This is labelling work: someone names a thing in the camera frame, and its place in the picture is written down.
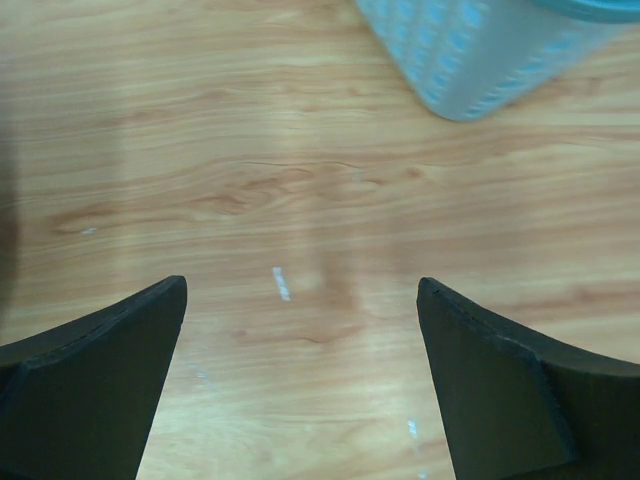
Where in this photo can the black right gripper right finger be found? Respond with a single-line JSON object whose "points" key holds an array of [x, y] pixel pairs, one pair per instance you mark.
{"points": [[517, 404]]}

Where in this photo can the grey plastic basket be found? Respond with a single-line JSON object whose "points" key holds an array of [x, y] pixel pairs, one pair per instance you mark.
{"points": [[467, 58]]}

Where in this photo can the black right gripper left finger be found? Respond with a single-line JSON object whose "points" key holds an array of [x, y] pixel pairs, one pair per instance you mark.
{"points": [[78, 400]]}

